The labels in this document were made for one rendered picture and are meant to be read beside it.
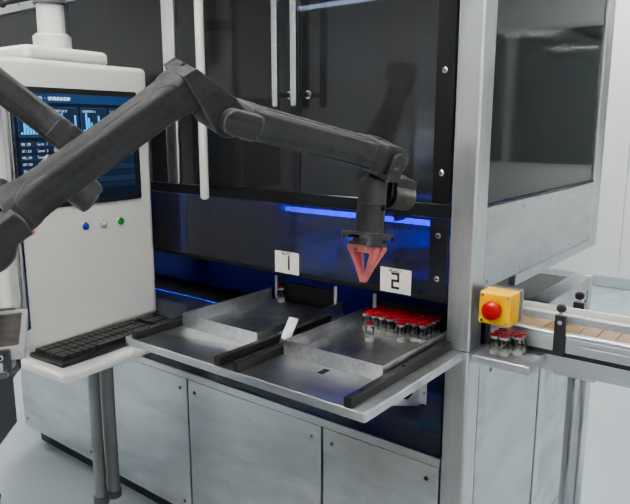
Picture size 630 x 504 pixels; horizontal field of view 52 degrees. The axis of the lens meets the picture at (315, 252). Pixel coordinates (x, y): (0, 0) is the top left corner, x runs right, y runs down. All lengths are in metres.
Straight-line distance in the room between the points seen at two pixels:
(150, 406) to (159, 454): 0.17
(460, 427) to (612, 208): 4.66
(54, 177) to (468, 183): 0.85
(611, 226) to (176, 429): 4.61
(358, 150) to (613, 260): 5.08
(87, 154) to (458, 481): 1.13
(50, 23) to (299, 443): 1.32
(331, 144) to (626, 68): 5.05
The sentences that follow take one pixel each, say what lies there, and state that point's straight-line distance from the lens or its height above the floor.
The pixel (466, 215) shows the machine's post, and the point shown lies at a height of 1.19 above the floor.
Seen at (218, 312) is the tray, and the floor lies 0.89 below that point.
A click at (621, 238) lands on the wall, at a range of 6.11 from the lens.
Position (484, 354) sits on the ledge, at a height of 0.88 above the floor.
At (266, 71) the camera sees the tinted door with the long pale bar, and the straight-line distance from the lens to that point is 1.76.
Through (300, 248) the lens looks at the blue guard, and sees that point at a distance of 1.70.
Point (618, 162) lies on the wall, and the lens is 6.05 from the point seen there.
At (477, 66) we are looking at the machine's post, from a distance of 1.43.
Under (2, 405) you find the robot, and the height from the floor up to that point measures 0.96.
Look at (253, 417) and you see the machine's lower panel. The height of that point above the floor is 0.53.
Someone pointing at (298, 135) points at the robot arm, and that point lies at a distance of 1.09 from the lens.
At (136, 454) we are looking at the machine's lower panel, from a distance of 2.53.
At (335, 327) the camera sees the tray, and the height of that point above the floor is 0.90.
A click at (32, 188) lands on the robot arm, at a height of 1.30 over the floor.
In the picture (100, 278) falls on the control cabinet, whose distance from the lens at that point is 1.94.
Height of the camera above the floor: 1.38
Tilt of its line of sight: 11 degrees down
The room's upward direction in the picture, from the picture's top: straight up
